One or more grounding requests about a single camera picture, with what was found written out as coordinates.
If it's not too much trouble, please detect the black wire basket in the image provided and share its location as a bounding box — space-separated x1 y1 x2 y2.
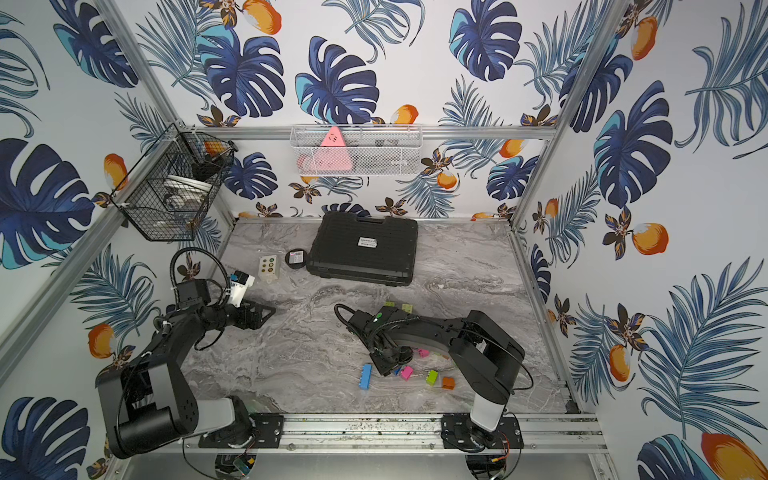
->
109 124 238 242

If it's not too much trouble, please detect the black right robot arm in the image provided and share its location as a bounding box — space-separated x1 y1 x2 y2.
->
334 303 535 453

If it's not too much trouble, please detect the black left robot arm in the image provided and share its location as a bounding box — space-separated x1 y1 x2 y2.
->
95 249 276 459

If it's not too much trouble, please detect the long blue lego brick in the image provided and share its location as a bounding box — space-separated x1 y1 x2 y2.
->
358 364 373 390

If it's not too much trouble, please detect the green lego brick front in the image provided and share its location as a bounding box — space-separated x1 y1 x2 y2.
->
426 370 439 386

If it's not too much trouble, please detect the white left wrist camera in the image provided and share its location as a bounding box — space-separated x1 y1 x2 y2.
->
229 270 255 307

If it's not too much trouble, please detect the pink triangle object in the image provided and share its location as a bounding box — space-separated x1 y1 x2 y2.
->
307 126 354 173

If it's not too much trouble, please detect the white wire shelf basket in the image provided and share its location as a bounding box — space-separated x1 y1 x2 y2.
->
290 124 423 176

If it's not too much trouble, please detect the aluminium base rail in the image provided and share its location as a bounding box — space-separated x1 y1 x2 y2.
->
160 413 608 455

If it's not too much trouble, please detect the black round tape roll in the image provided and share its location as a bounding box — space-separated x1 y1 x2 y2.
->
284 248 308 270

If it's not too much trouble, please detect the pink lego brick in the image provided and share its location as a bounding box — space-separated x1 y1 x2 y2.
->
400 366 414 380

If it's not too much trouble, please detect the black plastic tool case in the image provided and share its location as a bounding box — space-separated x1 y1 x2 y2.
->
306 212 419 287

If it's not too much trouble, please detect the white button control box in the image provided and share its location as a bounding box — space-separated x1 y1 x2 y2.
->
258 254 279 283

